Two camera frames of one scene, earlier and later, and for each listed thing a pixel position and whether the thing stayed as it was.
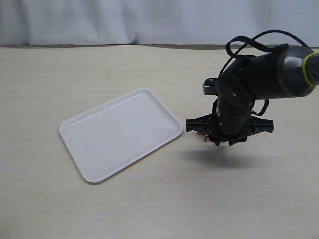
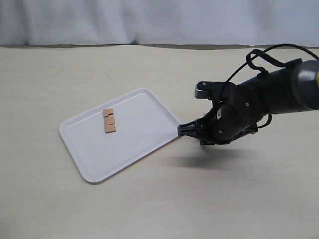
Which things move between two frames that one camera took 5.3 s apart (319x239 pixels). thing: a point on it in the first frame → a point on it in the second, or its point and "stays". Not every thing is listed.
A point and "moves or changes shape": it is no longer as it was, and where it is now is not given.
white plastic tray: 105,138 stays
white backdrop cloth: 184,23 stays
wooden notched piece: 206,139 moves or changes shape
